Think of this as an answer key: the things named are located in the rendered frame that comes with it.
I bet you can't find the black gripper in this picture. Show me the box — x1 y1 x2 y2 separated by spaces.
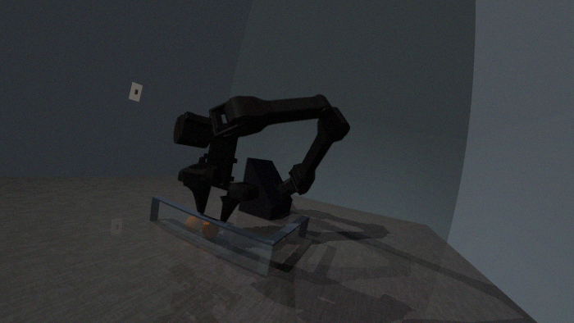
187 149 259 222

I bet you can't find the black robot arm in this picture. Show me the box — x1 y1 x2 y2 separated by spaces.
173 94 350 200

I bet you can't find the clear l-shaped low wall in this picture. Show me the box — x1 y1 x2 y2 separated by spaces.
151 199 308 275

